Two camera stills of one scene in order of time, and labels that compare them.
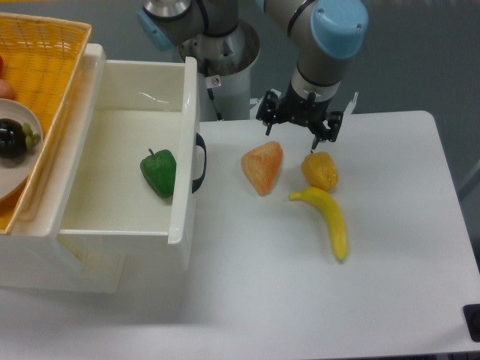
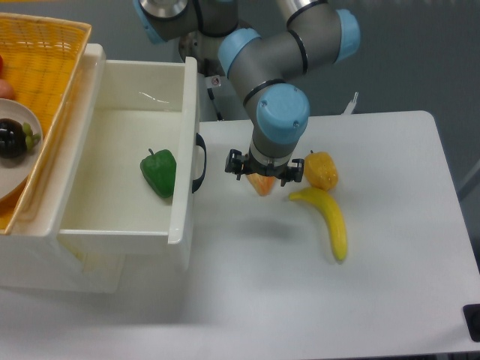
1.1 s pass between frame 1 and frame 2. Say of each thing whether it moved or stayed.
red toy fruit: stayed
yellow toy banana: stayed
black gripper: moved
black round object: stayed
